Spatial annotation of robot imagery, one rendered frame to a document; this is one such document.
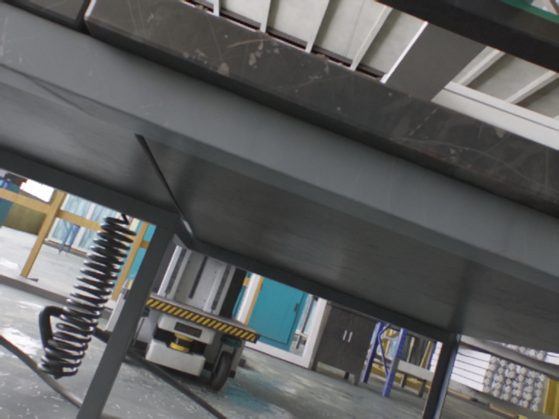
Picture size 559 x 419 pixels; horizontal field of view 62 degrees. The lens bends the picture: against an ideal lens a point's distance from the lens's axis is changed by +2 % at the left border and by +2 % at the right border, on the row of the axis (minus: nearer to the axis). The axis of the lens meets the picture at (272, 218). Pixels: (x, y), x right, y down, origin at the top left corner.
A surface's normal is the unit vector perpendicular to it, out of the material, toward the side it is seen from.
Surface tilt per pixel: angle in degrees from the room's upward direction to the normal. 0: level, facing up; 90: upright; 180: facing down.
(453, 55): 180
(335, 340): 90
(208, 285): 90
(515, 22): 90
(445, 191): 90
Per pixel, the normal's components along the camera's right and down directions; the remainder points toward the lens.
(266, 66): 0.11, -0.15
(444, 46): -0.33, 0.93
